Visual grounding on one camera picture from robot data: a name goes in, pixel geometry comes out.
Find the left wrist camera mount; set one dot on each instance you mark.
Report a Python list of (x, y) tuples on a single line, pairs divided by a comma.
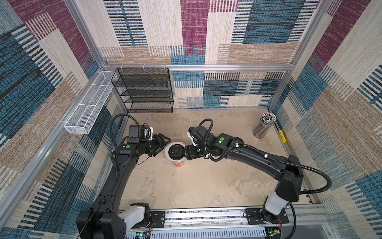
[(141, 132)]

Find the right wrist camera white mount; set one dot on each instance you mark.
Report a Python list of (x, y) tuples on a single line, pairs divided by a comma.
[(191, 138)]

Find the black lid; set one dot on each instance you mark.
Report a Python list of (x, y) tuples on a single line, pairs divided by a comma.
[(176, 152)]

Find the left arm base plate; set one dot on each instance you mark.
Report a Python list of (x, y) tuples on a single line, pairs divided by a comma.
[(154, 219)]

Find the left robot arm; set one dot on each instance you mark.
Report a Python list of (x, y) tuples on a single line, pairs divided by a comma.
[(102, 220)]

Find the paper milk tea cup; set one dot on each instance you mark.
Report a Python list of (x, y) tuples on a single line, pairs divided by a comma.
[(178, 163)]

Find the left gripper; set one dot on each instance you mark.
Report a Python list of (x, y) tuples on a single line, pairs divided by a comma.
[(159, 143)]

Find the black wire shelf rack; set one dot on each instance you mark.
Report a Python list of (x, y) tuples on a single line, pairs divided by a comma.
[(144, 90)]

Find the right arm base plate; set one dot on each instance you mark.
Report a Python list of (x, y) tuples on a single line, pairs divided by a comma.
[(255, 217)]

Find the white leak-proof paper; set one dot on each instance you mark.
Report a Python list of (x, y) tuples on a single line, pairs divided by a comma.
[(168, 146)]

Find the white mesh wall basket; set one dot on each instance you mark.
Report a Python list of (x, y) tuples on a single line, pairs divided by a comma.
[(87, 111)]

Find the yellow marker on rail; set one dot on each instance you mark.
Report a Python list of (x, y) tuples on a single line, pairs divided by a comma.
[(284, 140)]

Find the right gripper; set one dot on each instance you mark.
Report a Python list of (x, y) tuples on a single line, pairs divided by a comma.
[(191, 151)]

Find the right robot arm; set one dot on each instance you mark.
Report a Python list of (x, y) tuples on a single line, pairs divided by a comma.
[(286, 170)]

